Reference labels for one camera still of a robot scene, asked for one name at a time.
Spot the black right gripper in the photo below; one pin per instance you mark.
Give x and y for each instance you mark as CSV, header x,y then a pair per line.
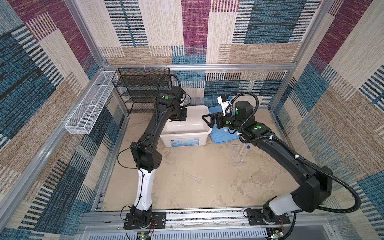
x,y
212,119

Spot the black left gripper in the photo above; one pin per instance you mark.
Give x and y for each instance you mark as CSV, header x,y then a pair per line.
x,y
184,116

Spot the clear plastic pipette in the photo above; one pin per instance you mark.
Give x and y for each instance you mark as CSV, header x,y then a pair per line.
x,y
196,179

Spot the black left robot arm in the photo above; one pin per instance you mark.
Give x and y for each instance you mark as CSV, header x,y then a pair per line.
x,y
168,107

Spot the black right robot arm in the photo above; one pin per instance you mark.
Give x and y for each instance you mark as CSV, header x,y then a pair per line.
x,y
315,183

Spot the blue plastic bin lid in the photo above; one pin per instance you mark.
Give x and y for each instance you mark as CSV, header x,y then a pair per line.
x,y
220,136

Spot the white plastic storage bin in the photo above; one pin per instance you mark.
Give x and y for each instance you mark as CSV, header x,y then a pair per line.
x,y
192,132

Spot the clear plastic tube rack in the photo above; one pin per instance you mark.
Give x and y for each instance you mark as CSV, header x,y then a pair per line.
x,y
235,151

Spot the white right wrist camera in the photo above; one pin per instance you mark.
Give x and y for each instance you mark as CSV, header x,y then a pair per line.
x,y
224,101

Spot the black wire shelf rack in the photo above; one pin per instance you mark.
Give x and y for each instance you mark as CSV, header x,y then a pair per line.
x,y
138,87

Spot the white wire mesh basket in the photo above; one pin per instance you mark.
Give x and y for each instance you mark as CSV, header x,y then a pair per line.
x,y
87,112

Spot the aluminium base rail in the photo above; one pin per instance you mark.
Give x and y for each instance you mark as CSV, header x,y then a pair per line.
x,y
206,224

